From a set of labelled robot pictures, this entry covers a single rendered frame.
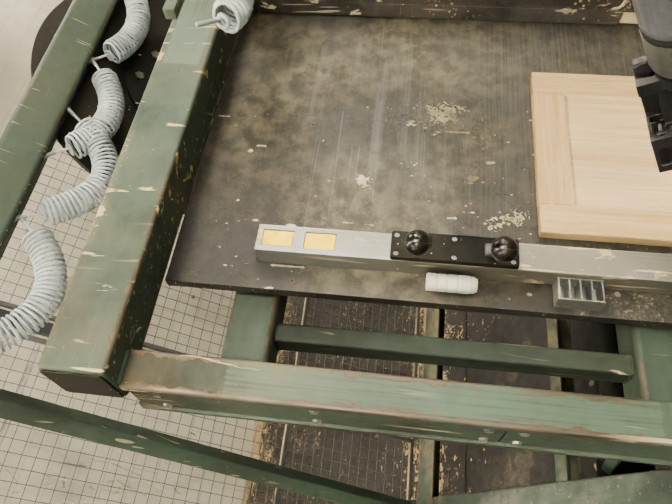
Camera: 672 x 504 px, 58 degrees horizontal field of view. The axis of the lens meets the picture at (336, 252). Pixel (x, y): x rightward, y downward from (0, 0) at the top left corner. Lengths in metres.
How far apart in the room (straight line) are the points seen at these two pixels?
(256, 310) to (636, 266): 0.60
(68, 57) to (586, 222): 1.30
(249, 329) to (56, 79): 0.93
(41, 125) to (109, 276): 0.73
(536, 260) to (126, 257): 0.63
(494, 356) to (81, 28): 1.35
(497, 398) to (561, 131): 0.54
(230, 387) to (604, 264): 0.59
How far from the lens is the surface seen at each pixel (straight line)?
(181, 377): 0.91
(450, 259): 0.95
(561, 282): 1.01
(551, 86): 1.27
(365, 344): 0.99
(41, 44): 1.85
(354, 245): 0.97
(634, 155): 1.20
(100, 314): 0.93
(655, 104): 0.67
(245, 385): 0.88
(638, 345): 1.06
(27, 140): 1.59
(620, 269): 1.02
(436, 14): 1.40
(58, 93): 1.68
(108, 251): 0.98
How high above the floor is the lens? 1.94
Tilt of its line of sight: 21 degrees down
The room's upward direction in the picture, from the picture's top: 69 degrees counter-clockwise
